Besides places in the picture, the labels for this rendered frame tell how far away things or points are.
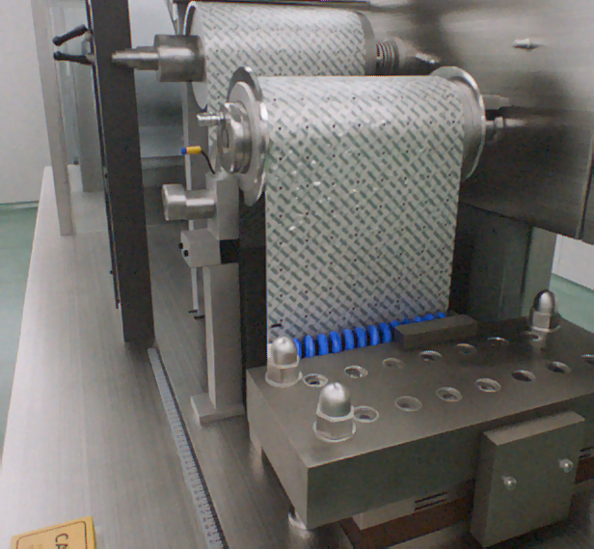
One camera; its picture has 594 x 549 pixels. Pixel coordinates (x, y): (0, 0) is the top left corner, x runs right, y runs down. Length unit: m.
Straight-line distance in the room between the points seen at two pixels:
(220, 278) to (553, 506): 0.41
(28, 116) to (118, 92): 5.26
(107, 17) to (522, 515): 0.77
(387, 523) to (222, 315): 0.29
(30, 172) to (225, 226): 5.57
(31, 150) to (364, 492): 5.80
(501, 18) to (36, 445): 0.76
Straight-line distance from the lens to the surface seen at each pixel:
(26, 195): 6.22
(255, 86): 0.57
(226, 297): 0.68
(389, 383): 0.57
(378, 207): 0.63
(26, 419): 0.81
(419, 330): 0.64
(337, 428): 0.48
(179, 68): 0.83
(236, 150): 0.58
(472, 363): 0.63
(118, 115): 0.87
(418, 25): 0.93
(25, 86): 6.10
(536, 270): 1.01
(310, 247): 0.60
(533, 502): 0.61
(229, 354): 0.71
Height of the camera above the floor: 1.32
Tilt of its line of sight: 18 degrees down
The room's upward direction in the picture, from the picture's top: straight up
